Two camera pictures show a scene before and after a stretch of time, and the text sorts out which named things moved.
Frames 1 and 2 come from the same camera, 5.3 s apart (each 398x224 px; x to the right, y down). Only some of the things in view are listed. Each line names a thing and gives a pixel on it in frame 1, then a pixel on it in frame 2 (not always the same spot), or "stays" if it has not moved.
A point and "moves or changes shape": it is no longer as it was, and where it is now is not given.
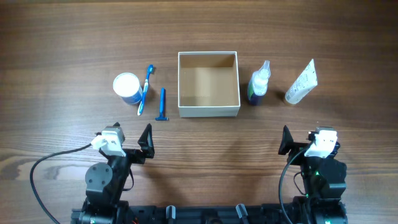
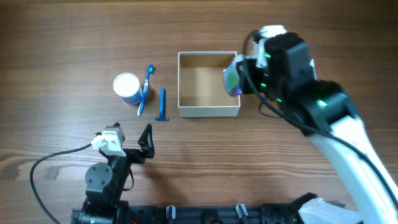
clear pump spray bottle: (257, 86) moves or changes shape
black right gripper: (298, 148) to (247, 76)
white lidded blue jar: (127, 86) stays
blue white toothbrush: (146, 83) stays
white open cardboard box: (208, 84) stays
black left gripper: (131, 154) stays
